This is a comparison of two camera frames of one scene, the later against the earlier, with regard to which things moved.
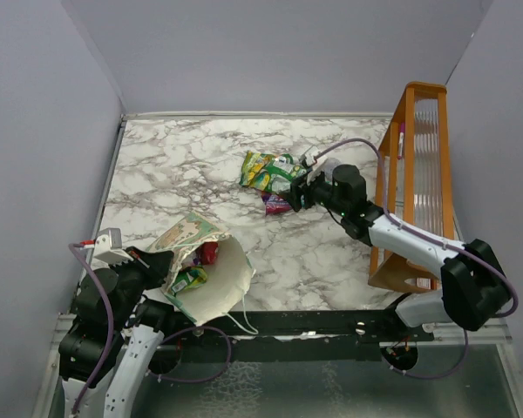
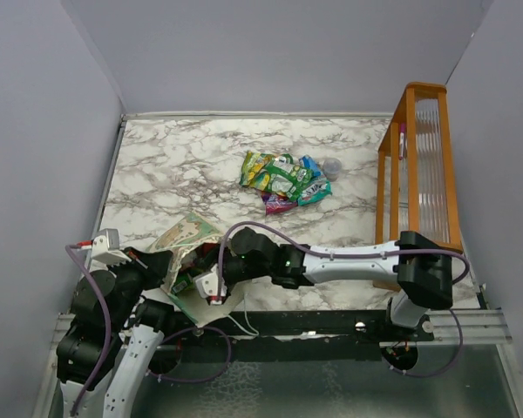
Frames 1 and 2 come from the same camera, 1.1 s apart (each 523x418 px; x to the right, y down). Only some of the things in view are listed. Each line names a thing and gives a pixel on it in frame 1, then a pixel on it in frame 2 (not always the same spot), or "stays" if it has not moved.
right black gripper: x=300 y=187 -> x=211 y=258
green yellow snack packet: x=254 y=170 stays
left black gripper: x=156 y=265 stays
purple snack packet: x=275 y=203 stays
